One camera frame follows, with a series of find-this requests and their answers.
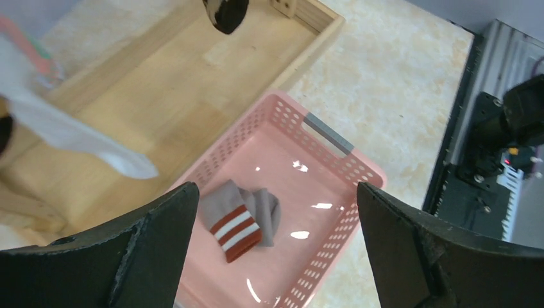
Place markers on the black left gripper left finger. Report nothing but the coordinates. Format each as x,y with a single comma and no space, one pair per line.
135,260

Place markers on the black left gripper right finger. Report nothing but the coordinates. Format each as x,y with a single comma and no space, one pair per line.
419,260

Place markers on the grey sock striped cuff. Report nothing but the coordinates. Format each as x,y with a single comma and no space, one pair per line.
240,219

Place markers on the pink plastic basket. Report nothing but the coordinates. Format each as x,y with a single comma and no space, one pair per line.
314,172

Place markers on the white sock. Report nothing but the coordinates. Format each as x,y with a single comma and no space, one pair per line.
57,128

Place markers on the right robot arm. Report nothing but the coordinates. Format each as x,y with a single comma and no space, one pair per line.
514,121

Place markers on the wooden hanger rack stand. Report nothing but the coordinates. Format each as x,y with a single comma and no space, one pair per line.
166,92

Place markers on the brown argyle sock right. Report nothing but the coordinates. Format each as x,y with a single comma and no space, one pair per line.
226,15

